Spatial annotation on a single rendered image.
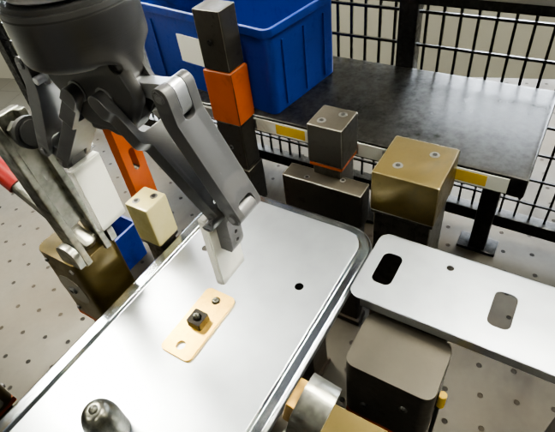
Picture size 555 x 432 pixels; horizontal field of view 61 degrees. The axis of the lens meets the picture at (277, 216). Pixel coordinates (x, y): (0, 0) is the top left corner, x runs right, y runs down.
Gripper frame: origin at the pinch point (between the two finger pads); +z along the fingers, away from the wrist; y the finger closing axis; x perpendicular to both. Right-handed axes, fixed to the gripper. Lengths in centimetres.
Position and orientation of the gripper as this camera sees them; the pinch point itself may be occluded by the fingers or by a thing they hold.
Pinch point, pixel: (164, 235)
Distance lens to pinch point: 40.8
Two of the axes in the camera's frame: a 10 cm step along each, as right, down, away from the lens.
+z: 1.1, 7.2, 6.9
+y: 8.5, 2.9, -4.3
